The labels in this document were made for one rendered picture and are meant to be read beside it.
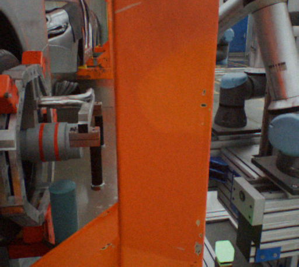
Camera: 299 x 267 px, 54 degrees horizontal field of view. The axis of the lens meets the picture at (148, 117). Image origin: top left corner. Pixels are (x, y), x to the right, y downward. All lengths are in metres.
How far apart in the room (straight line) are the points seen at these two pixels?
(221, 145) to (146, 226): 0.88
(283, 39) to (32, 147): 0.83
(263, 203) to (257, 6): 0.54
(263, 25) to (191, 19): 0.39
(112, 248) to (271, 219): 0.54
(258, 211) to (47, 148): 0.70
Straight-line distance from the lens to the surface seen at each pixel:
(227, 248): 0.92
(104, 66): 4.70
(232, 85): 1.35
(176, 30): 0.46
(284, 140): 0.83
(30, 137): 1.08
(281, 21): 0.83
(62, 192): 1.03
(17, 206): 0.95
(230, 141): 1.41
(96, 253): 0.62
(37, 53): 1.24
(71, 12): 3.82
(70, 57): 3.71
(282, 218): 1.02
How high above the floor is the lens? 1.24
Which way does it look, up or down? 16 degrees down
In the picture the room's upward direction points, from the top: straight up
